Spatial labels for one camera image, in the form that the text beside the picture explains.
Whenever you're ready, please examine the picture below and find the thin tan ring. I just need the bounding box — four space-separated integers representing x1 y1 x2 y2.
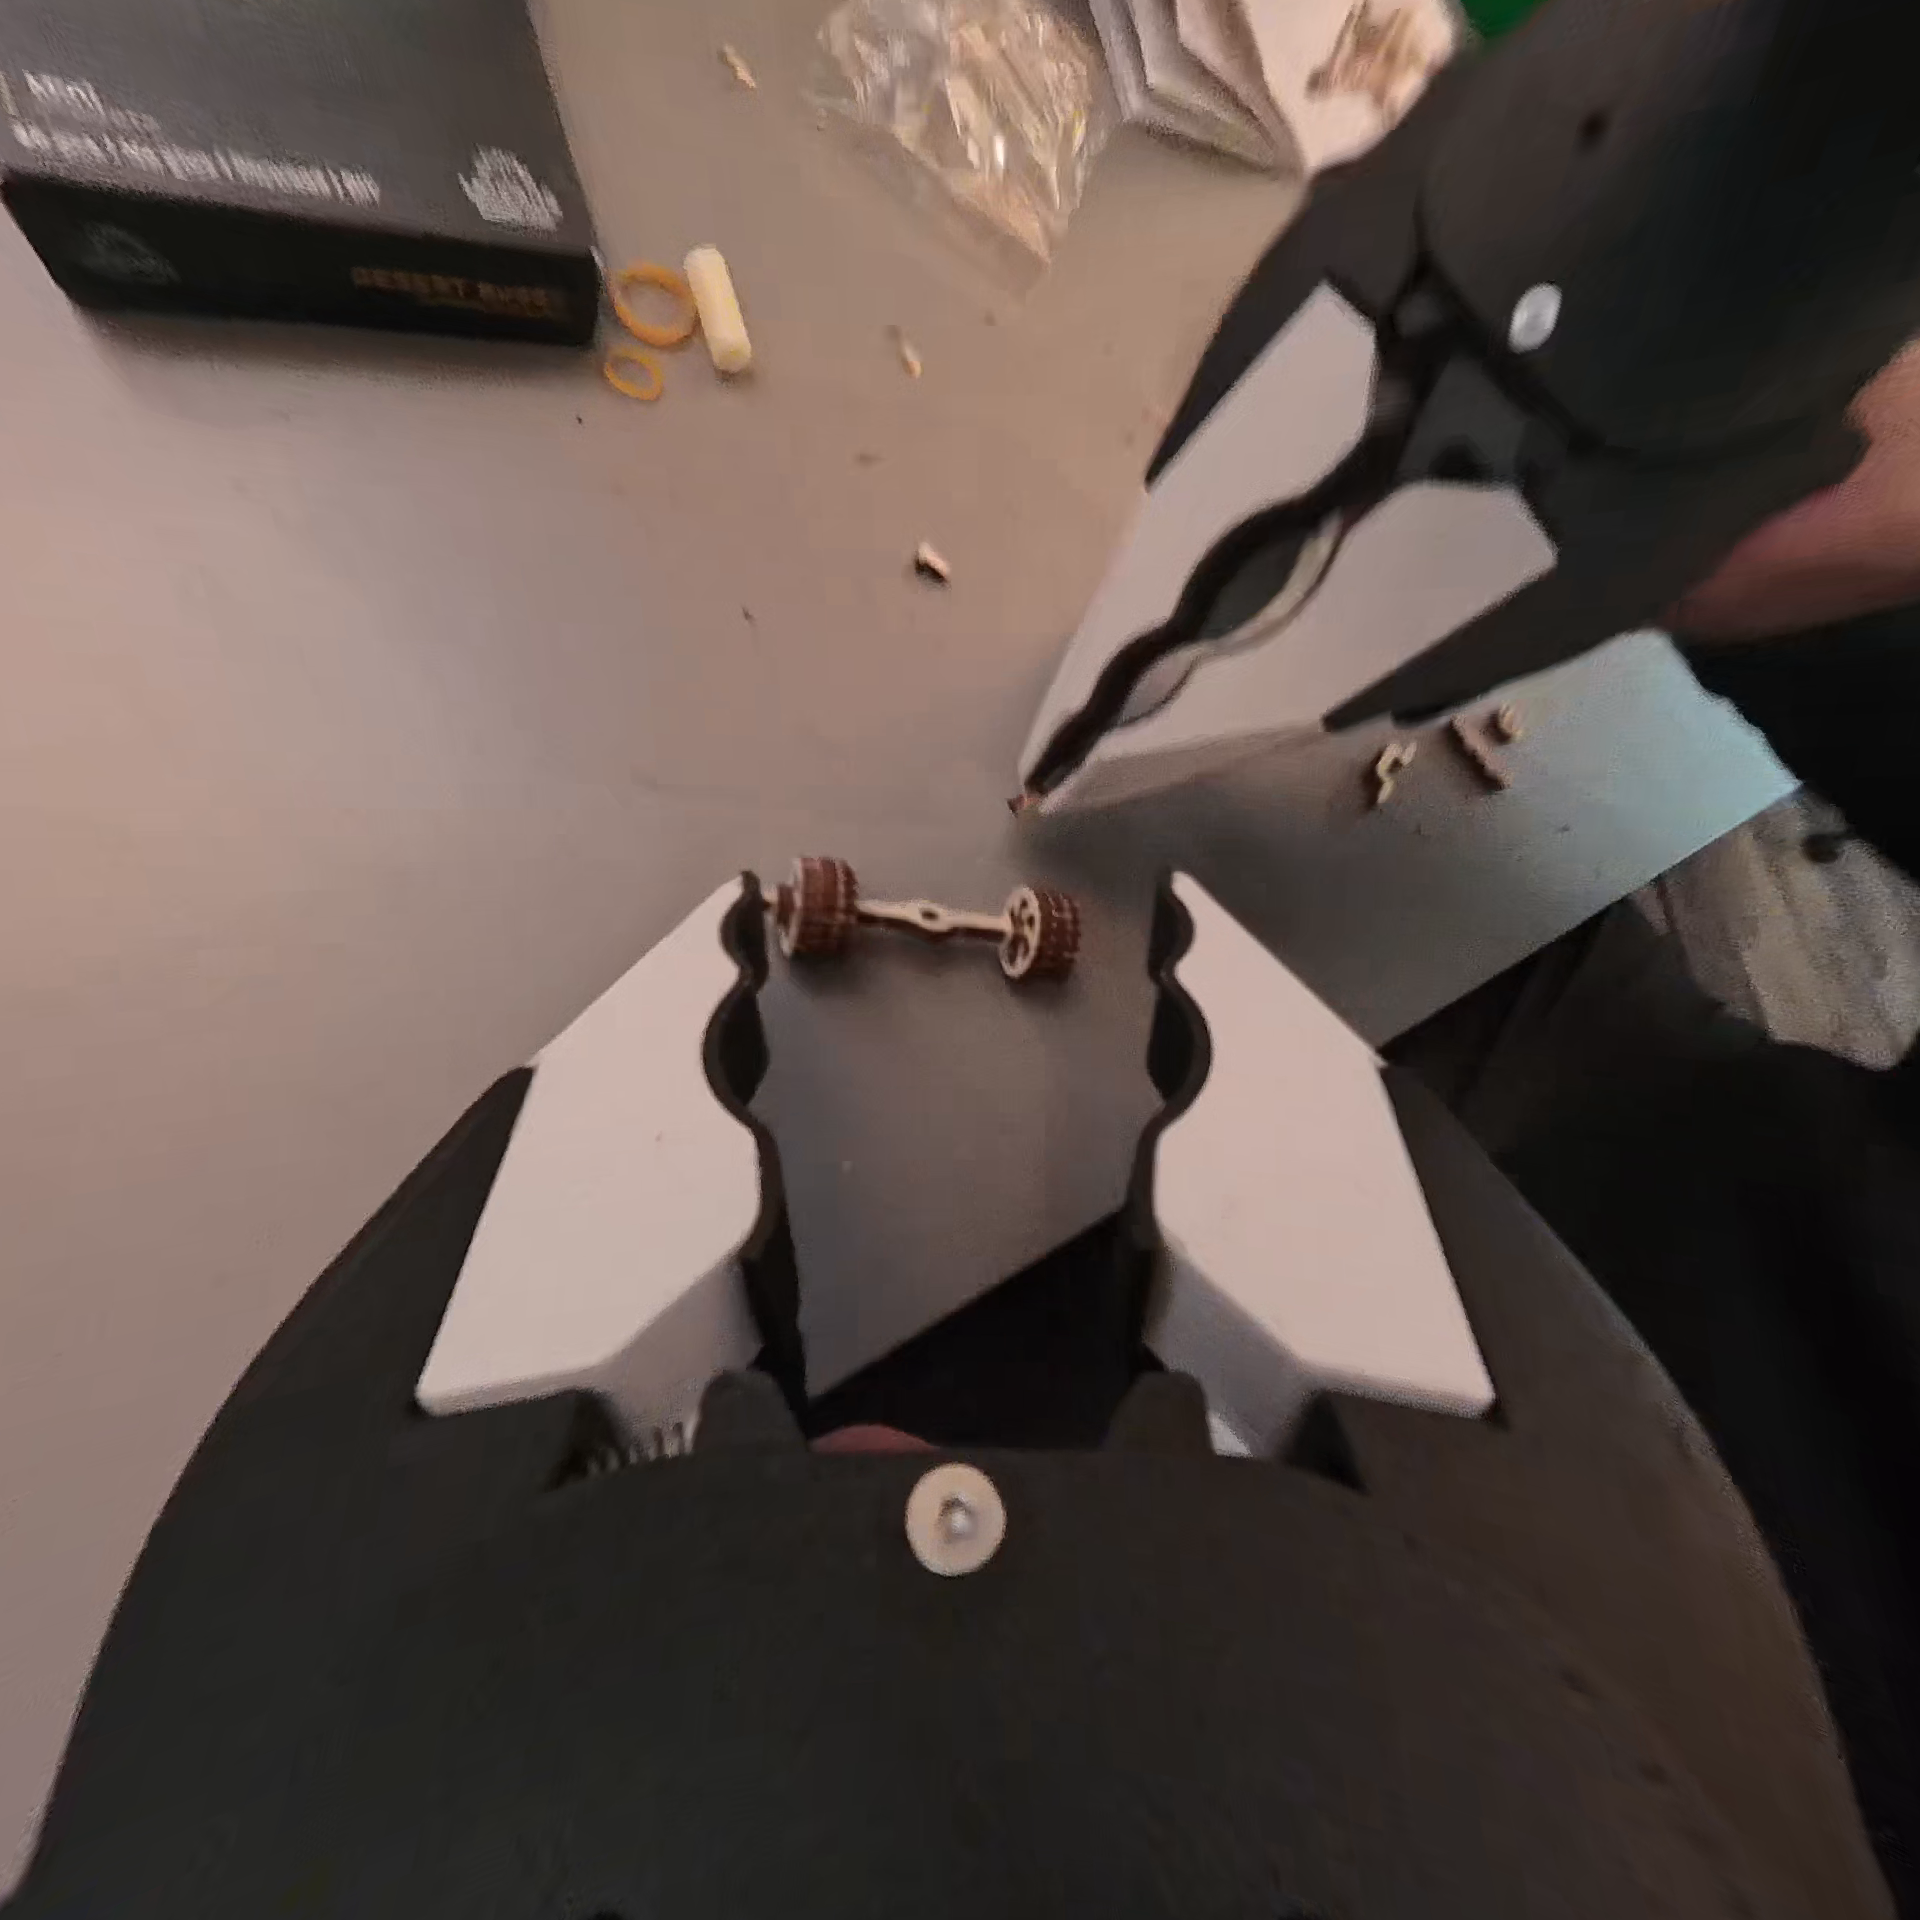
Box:
611 262 703 350

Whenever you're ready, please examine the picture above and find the black model kit box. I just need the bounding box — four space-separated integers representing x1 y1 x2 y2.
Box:
0 0 605 350

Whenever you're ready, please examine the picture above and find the wooden wheel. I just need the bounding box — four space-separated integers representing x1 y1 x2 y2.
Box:
768 853 1087 990

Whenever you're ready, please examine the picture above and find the small cream cylinder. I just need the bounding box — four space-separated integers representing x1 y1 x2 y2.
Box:
682 244 756 374

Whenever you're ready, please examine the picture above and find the assembly instruction booklet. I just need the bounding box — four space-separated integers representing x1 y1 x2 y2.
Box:
1089 0 1466 173

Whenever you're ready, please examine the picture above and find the wooden peg part dark tip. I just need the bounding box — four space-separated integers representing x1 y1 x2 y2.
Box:
1450 699 1530 793

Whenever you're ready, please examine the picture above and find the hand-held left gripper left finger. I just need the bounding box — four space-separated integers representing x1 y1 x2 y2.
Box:
417 872 807 1420

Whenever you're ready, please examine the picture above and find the person's right hand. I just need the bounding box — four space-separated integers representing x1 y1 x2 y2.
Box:
1672 343 1920 639

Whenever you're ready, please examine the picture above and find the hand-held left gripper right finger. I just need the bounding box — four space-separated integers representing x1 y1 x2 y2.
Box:
1132 871 1503 1456

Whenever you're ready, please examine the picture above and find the clear plastic bag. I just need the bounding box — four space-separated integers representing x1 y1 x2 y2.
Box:
809 0 1115 267

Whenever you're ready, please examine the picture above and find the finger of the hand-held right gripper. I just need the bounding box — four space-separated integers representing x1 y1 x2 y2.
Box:
1020 478 1559 817
1018 281 1385 788

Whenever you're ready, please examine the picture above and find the person's black-clothed body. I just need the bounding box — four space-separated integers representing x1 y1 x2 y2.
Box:
1387 599 1920 1920

